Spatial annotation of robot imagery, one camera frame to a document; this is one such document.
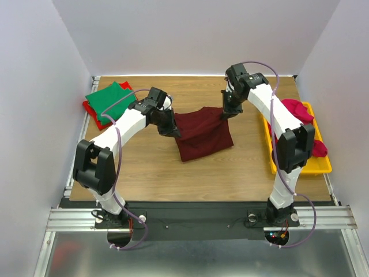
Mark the maroon t shirt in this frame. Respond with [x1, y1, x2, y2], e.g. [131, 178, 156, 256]
[175, 107, 234, 162]

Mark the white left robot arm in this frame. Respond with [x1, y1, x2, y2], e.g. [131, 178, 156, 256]
[73, 87, 180, 227]

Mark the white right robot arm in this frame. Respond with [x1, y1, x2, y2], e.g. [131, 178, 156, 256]
[221, 63, 315, 225]

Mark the red t shirt in tray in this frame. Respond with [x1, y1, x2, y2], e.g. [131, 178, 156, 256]
[268, 123, 278, 144]

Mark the red folded t shirt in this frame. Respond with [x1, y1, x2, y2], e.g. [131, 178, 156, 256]
[82, 81, 139, 131]

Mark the green folded t shirt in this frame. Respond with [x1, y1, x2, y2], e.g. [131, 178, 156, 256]
[86, 81, 138, 126]

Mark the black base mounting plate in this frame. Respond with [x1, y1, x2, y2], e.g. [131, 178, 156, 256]
[57, 201, 300, 242]

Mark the magenta t shirt in tray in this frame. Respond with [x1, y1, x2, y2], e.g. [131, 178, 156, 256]
[281, 99, 328, 158]

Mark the yellow plastic tray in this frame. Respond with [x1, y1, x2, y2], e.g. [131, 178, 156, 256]
[259, 101, 332, 175]

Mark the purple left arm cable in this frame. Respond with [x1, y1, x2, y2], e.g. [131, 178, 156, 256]
[100, 88, 174, 251]

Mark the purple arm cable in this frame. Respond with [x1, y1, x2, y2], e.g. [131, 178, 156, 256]
[100, 88, 174, 251]
[243, 61, 317, 249]

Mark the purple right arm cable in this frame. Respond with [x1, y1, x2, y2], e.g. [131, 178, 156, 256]
[243, 61, 317, 249]

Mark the aluminium frame rail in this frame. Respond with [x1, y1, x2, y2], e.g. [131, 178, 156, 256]
[46, 206, 357, 232]

